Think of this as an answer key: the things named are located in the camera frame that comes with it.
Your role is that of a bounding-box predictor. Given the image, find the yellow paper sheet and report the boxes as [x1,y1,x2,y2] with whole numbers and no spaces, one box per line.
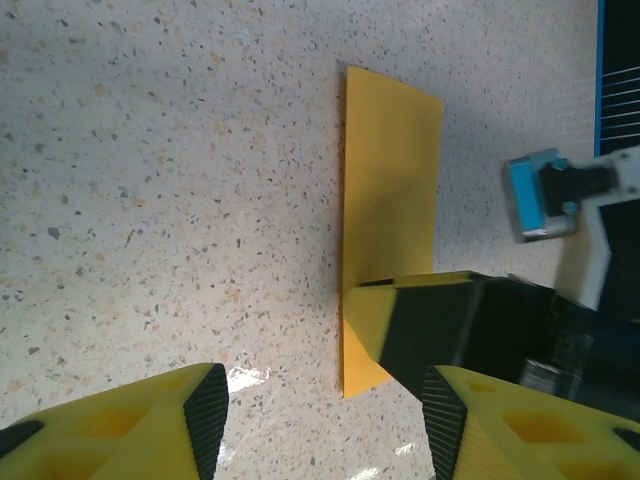
[339,64,445,400]

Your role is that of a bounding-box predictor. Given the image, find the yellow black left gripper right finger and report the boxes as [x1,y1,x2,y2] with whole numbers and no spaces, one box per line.
[421,364,640,480]

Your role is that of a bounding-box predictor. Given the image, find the blue edged aluminium side rail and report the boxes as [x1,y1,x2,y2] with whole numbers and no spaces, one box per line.
[593,0,610,156]

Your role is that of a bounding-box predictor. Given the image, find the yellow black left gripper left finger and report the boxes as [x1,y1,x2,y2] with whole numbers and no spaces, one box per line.
[0,362,230,480]

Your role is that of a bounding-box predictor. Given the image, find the grid print blue panel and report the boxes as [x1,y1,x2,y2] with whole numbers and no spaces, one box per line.
[602,0,640,326]

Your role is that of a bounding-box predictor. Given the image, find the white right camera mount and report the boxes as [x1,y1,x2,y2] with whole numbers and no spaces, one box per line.
[559,148,640,311]

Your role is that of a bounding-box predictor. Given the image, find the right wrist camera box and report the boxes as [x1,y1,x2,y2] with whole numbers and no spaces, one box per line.
[501,148,584,245]

